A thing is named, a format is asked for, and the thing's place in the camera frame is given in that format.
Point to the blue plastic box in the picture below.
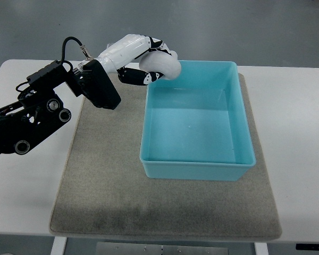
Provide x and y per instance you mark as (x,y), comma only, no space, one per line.
(196,127)

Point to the grey felt mat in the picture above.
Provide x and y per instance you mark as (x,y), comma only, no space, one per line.
(104,191)

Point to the white toy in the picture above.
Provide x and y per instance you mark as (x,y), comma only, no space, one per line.
(161,62)

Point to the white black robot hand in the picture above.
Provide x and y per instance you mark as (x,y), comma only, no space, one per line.
(123,58)

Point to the black table control panel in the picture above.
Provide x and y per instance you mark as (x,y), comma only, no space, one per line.
(307,247)

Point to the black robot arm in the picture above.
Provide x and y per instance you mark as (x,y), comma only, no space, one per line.
(39,112)

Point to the metal table base plate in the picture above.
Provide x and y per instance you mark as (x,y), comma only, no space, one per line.
(137,248)

